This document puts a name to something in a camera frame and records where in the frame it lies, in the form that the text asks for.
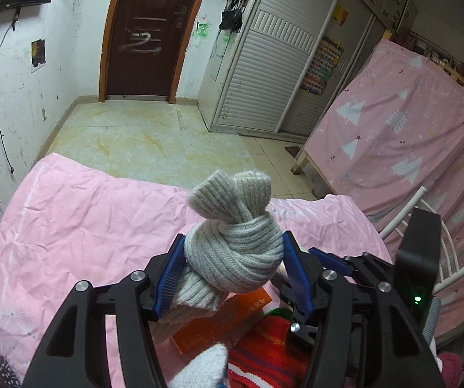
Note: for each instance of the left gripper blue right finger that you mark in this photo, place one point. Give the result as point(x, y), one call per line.
point(297, 275)

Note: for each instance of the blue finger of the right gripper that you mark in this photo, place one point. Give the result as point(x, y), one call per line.
point(330, 261)

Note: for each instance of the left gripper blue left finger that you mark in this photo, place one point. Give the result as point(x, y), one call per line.
point(165, 274)

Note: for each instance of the cream knit scarf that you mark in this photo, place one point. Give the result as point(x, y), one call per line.
point(236, 249)

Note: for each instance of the orange cardboard box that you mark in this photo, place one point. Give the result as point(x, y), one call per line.
point(202, 333)

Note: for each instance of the red knit sock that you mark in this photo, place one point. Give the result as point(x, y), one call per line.
point(265, 358)

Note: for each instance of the white knit gloved left hand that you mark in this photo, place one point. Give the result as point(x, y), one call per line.
point(207, 370)

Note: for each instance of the pink bed sheet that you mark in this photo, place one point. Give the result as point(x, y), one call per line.
point(67, 222)

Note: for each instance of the pink tree-print curtain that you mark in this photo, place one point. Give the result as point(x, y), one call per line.
point(396, 128)

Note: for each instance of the white louvered wardrobe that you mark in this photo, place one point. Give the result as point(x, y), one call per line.
point(252, 84)

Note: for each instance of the dark brown door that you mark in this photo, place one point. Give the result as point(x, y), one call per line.
point(143, 49)

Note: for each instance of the colourful wall poster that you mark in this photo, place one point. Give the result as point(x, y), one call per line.
point(322, 66)

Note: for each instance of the dark wall sticker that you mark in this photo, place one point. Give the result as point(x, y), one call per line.
point(38, 53)

